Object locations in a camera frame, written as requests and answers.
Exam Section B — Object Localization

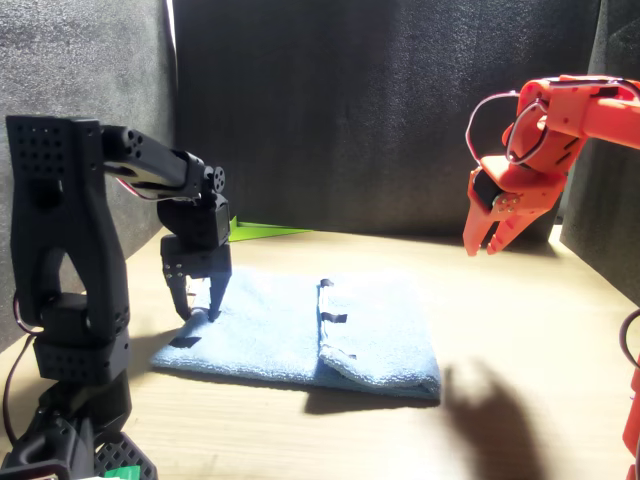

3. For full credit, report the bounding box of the orange arm servo wire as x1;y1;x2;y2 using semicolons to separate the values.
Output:
464;74;640;166

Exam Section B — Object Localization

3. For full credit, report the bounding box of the green table clamp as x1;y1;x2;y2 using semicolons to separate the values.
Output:
102;464;142;480

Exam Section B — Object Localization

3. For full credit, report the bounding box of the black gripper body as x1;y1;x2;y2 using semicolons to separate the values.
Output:
157;191;235;282

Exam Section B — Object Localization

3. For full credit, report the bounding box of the light blue towel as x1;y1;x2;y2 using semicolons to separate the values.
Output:
149;264;442;400

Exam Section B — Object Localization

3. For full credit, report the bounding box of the lime green wedge box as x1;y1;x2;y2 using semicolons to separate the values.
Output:
228;215;314;244

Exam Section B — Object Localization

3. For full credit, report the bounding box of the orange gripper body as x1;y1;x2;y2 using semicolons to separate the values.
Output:
466;154;570;222

